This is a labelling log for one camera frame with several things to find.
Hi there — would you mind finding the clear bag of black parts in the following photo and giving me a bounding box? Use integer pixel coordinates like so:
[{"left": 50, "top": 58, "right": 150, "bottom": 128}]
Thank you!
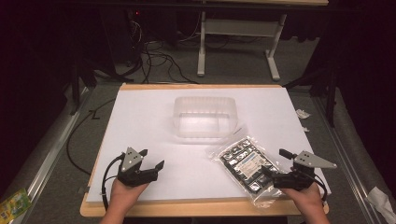
[{"left": 208, "top": 134, "right": 290, "bottom": 209}]

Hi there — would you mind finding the green printed packet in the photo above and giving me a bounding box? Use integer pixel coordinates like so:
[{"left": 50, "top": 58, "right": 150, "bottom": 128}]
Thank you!
[{"left": 0, "top": 188, "right": 34, "bottom": 224}]

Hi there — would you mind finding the white table frame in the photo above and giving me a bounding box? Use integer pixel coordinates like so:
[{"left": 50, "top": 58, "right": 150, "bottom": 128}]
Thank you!
[{"left": 196, "top": 0, "right": 330, "bottom": 83}]

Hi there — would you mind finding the clear plastic container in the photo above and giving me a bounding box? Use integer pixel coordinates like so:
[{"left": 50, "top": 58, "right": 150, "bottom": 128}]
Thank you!
[{"left": 172, "top": 95, "right": 239, "bottom": 140}]

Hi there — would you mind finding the wooden table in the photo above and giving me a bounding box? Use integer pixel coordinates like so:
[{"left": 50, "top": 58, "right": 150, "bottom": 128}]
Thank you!
[{"left": 79, "top": 82, "right": 331, "bottom": 218}]

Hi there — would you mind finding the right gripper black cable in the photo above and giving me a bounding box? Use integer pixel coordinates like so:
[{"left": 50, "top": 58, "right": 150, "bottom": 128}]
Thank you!
[{"left": 312, "top": 174, "right": 329, "bottom": 203}]

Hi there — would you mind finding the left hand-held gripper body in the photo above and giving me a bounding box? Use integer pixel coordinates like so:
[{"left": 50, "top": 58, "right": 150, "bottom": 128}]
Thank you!
[{"left": 117, "top": 147, "right": 159, "bottom": 188}]

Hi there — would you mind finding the long black floor cable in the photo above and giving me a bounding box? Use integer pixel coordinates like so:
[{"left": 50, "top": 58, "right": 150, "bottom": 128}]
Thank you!
[{"left": 65, "top": 98, "right": 117, "bottom": 177}]

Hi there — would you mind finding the person's right hand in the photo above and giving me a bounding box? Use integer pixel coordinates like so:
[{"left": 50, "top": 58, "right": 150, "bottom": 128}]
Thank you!
[{"left": 280, "top": 182, "right": 327, "bottom": 214}]

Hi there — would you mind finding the person's left hand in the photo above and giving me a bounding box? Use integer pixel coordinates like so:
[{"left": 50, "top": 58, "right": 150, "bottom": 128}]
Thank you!
[{"left": 109, "top": 177, "right": 150, "bottom": 210}]

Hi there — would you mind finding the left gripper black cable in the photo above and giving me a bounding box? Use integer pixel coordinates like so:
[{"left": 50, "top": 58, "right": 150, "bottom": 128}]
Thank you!
[{"left": 100, "top": 152, "right": 126, "bottom": 211}]

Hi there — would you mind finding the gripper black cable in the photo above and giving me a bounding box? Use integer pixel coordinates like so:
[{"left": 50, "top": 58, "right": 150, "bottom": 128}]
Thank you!
[
  {"left": 312, "top": 174, "right": 329, "bottom": 203},
  {"left": 100, "top": 152, "right": 126, "bottom": 211}
]

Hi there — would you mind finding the large white paper scrap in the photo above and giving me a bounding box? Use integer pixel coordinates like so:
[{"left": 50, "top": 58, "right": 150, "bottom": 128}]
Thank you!
[{"left": 294, "top": 108, "right": 312, "bottom": 120}]

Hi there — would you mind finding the black metal stand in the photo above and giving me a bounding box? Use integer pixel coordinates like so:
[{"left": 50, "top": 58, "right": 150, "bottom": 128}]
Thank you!
[
  {"left": 68, "top": 54, "right": 98, "bottom": 117},
  {"left": 282, "top": 65, "right": 341, "bottom": 129}
]

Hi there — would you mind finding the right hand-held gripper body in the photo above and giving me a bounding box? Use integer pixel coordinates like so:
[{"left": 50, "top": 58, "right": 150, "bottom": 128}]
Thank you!
[{"left": 273, "top": 150, "right": 338, "bottom": 192}]

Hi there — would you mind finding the black floor cable bundle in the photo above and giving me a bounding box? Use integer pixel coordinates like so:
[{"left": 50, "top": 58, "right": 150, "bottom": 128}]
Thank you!
[{"left": 125, "top": 10, "right": 202, "bottom": 85}]

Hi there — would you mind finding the metal floor rail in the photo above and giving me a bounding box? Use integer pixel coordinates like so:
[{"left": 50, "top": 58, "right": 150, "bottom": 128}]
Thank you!
[
  {"left": 8, "top": 86, "right": 95, "bottom": 224},
  {"left": 312, "top": 95, "right": 385, "bottom": 224}
]

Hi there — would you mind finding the white board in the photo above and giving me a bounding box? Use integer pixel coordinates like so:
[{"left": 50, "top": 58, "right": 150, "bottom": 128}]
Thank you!
[{"left": 86, "top": 86, "right": 332, "bottom": 203}]

